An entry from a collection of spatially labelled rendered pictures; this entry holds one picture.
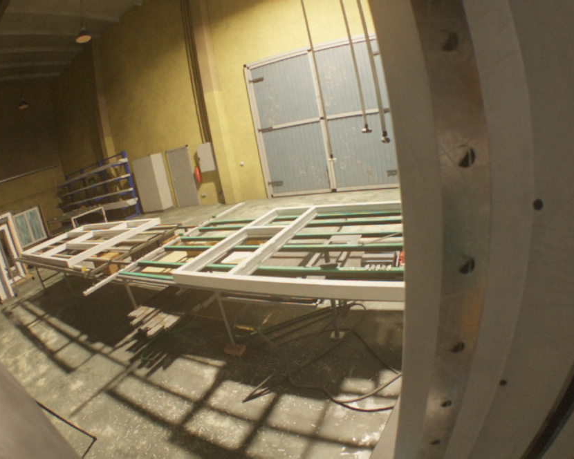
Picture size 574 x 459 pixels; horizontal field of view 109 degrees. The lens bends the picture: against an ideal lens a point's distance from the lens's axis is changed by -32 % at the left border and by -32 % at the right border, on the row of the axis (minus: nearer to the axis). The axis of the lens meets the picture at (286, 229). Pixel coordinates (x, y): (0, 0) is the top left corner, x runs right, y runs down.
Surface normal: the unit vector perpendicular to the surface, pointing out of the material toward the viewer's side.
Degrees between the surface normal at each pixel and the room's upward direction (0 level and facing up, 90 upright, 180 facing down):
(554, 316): 90
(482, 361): 90
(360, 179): 90
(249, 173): 90
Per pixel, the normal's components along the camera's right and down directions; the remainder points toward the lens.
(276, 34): -0.40, 0.33
